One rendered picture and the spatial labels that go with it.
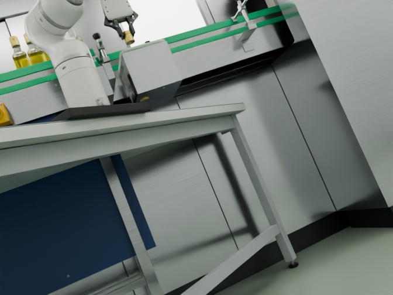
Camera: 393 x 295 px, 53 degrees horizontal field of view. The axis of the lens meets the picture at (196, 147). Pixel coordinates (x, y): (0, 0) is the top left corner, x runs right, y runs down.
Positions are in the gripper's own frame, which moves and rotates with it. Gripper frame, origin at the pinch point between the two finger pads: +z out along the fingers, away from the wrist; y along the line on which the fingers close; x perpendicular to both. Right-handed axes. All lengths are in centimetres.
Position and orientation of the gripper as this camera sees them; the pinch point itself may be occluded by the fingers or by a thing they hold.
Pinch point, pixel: (126, 31)
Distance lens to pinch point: 153.6
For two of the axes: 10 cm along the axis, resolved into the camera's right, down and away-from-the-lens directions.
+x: 2.3, -2.0, -9.5
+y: -8.9, 3.4, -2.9
